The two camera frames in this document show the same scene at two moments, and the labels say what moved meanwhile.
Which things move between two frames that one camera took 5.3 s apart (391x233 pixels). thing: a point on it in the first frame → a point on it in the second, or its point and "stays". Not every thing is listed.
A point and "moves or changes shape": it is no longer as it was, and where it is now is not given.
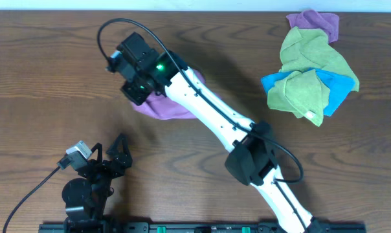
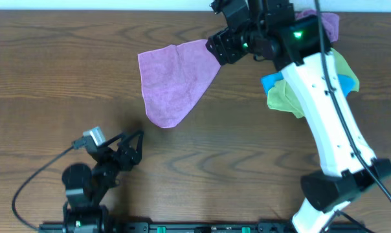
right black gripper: (136, 96) → (224, 48)
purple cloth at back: (311, 19) stays
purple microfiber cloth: (164, 105) moves or changes shape
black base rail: (197, 228) stays
